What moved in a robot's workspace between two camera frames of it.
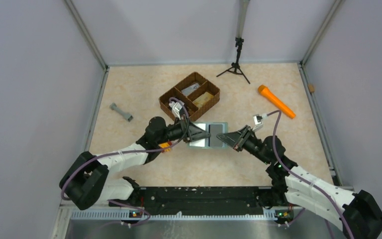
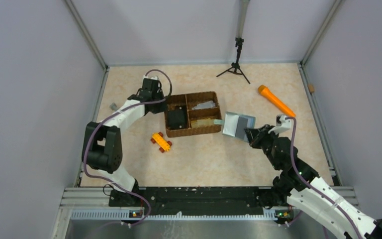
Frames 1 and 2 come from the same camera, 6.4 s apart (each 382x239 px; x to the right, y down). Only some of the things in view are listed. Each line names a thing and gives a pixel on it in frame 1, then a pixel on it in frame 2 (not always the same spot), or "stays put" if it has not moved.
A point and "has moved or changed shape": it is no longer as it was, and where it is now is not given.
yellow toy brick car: [163, 145] stays put
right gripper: [237, 139] to [255, 135]
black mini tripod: [235, 66] stays put
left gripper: [191, 132] to [161, 108]
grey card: [187, 90] to [210, 104]
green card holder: [214, 128] to [234, 125]
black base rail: [159, 200] stays put
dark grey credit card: [215, 130] to [242, 123]
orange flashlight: [264, 90] stays put
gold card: [202, 99] to [202, 123]
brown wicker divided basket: [197, 94] has moved or changed shape
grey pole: [243, 9] stays put
